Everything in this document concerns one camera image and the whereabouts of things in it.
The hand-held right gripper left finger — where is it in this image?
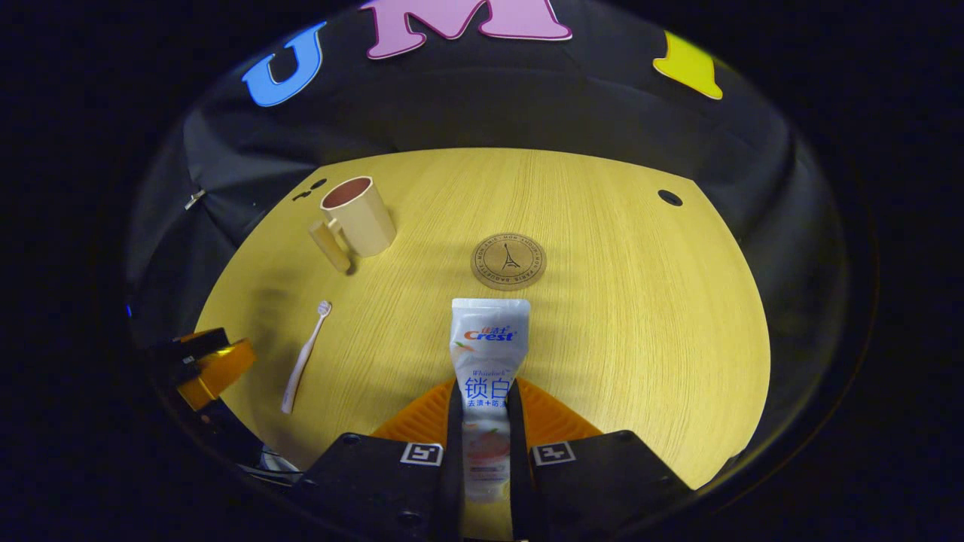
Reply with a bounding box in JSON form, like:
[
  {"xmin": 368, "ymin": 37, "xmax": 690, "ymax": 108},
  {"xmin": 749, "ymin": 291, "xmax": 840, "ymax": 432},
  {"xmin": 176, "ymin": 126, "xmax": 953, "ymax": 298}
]
[{"xmin": 290, "ymin": 376, "xmax": 465, "ymax": 542}]

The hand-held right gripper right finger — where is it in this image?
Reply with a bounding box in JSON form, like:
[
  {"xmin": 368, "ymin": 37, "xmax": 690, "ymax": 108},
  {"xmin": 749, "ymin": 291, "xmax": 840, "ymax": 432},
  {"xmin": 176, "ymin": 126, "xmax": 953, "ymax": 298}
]
[{"xmin": 506, "ymin": 376, "xmax": 694, "ymax": 542}]

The pink toothbrush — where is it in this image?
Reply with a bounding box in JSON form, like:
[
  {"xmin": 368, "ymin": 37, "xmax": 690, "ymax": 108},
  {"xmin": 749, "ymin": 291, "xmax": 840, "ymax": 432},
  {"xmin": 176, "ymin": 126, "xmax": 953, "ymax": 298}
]
[{"xmin": 281, "ymin": 300, "xmax": 333, "ymax": 415}]

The white toothpaste tube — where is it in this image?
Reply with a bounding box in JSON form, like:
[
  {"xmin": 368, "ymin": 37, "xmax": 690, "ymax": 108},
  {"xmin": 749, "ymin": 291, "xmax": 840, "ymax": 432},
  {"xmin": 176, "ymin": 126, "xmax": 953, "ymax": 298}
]
[{"xmin": 450, "ymin": 297, "xmax": 532, "ymax": 504}]

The round brown coaster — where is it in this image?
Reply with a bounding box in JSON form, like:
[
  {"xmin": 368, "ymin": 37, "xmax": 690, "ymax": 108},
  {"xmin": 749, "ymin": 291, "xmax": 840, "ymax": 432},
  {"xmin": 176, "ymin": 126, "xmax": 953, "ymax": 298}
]
[{"xmin": 471, "ymin": 233, "xmax": 546, "ymax": 291}]

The beige cup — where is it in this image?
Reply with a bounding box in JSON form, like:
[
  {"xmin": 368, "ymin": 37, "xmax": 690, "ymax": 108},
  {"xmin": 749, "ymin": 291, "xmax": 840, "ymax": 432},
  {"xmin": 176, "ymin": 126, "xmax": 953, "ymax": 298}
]
[{"xmin": 309, "ymin": 175, "xmax": 398, "ymax": 274}]

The wooden desktop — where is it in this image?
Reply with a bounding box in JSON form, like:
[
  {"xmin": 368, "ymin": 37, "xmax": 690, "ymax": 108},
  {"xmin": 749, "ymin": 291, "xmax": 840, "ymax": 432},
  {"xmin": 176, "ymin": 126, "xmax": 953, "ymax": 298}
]
[{"xmin": 194, "ymin": 147, "xmax": 771, "ymax": 541}]

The black backdrop cloth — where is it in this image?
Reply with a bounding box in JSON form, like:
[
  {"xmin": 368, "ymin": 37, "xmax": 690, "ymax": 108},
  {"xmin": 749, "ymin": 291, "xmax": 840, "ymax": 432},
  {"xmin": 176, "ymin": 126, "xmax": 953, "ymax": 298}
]
[{"xmin": 124, "ymin": 0, "xmax": 859, "ymax": 483}]

